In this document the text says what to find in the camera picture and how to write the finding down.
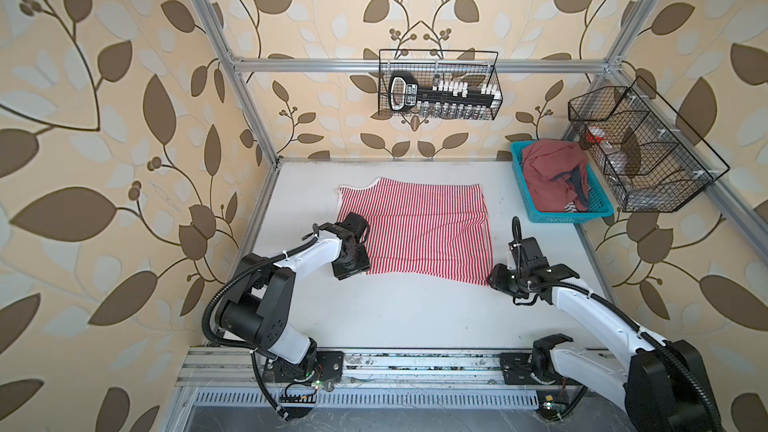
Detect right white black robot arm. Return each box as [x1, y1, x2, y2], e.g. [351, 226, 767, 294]
[486, 236, 723, 431]

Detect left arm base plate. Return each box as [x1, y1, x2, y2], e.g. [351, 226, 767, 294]
[262, 350, 345, 384]

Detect black tool with vials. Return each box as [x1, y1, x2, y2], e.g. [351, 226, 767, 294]
[383, 71, 503, 120]

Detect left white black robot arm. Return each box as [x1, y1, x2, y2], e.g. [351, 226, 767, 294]
[202, 212, 371, 365]

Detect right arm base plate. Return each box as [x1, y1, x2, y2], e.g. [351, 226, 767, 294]
[499, 351, 580, 387]

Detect maroon tank top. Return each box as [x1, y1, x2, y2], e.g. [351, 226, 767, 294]
[521, 139, 590, 213]

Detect black wire basket wall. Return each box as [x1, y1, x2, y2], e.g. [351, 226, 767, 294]
[378, 48, 503, 121]
[568, 76, 730, 213]

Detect aluminium front rail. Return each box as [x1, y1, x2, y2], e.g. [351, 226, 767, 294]
[173, 346, 676, 391]

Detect teal plastic basket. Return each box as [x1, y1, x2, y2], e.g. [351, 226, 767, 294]
[510, 140, 613, 224]

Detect black wire basket right wall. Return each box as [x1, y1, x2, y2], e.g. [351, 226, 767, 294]
[568, 76, 730, 213]

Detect black wire basket back wall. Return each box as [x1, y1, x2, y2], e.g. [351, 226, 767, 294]
[378, 48, 503, 121]

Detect red white striped tank top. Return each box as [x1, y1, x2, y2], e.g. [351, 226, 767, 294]
[338, 177, 493, 286]

